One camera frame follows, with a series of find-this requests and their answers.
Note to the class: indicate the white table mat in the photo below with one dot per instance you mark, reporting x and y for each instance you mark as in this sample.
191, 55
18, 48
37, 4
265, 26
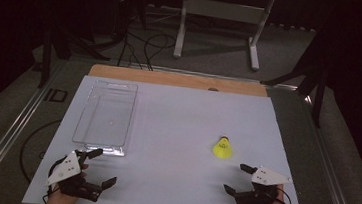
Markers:
178, 142

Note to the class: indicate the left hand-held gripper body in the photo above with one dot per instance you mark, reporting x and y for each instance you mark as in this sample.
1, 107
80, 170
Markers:
66, 168

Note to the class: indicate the person's left hand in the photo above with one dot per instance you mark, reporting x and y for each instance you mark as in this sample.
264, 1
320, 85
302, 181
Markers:
58, 202

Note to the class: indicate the white metal stand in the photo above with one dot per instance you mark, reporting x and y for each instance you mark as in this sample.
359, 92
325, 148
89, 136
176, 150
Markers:
226, 11

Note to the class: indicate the metal floor rail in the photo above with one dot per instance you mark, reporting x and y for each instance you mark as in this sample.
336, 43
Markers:
8, 135
332, 177

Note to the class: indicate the yellow shuttlecock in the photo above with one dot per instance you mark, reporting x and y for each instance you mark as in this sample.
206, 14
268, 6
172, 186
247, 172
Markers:
223, 150

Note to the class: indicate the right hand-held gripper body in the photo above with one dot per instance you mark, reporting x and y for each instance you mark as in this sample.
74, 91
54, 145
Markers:
267, 177

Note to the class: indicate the clear plastic container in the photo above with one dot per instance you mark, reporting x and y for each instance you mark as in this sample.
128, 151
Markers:
107, 118

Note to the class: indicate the black tripod stand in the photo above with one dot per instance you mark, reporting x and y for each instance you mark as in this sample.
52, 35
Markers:
62, 45
312, 77

